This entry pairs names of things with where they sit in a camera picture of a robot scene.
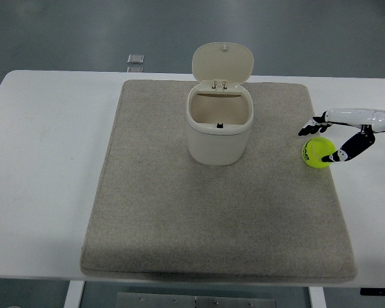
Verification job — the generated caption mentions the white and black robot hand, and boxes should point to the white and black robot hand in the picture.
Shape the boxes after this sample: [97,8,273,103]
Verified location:
[297,108,385,164]

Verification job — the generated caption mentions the yellow-green tennis ball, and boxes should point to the yellow-green tennis ball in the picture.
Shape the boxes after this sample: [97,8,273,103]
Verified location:
[300,137,337,169]

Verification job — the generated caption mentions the cream plastic bin with lid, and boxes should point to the cream plastic bin with lid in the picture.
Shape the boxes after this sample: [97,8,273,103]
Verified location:
[185,41,255,167]

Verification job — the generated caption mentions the white table leg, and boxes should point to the white table leg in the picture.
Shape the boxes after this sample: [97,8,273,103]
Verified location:
[309,286,325,308]
[63,280,85,308]

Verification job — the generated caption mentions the beige felt mat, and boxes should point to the beige felt mat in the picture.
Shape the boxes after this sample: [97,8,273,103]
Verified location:
[79,79,358,283]

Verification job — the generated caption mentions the grey metal plate with screws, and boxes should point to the grey metal plate with screws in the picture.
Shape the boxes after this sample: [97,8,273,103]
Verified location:
[115,291,278,308]

